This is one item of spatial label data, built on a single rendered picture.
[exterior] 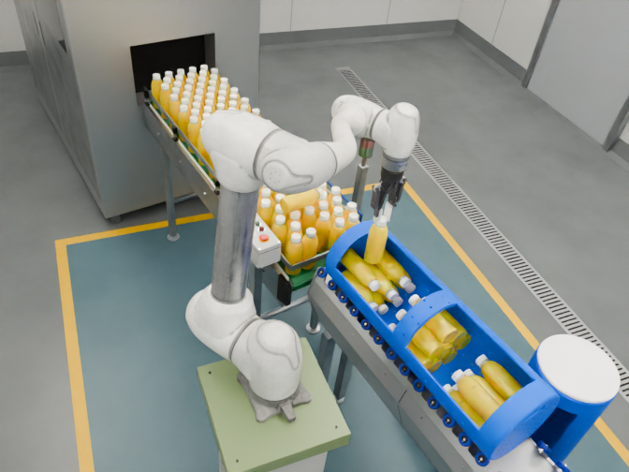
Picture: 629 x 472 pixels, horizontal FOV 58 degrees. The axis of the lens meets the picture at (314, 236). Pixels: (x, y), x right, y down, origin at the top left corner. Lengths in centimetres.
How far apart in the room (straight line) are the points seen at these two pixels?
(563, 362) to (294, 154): 131
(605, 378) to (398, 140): 109
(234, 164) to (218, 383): 76
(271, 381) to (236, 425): 20
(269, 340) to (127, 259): 226
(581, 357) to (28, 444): 241
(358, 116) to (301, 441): 97
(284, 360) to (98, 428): 161
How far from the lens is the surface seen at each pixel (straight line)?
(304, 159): 127
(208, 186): 281
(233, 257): 153
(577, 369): 220
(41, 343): 343
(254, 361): 162
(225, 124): 137
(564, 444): 235
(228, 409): 179
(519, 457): 205
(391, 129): 175
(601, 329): 396
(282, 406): 175
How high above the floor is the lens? 260
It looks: 42 degrees down
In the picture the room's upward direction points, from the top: 7 degrees clockwise
